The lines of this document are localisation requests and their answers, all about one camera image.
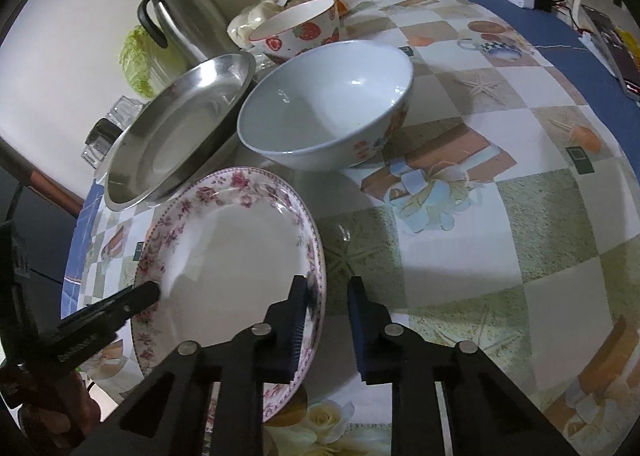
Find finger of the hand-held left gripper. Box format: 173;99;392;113
82;281;161;326

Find dark booklet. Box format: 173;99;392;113
580;3;640;102

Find large white bowl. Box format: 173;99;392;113
236;40;414;172

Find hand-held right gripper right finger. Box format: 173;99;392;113
347;276;581;456

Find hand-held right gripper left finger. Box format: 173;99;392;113
82;275;313;456

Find bag of white buns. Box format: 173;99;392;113
226;0;306;49

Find floral rimmed ceramic plate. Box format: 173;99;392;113
131;166;327;424

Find person's left hand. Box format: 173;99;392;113
20;370;103;447

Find wooden trim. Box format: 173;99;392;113
0;136;86;217

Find strawberry print bowl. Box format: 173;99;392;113
248;0;341;62

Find checked printed tablecloth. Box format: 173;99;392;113
60;0;640;456

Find metal basin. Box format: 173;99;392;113
104;52;257;212

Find napa cabbage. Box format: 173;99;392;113
119;25;191;99

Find stainless steel thermos jug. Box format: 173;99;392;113
137;0;236;67

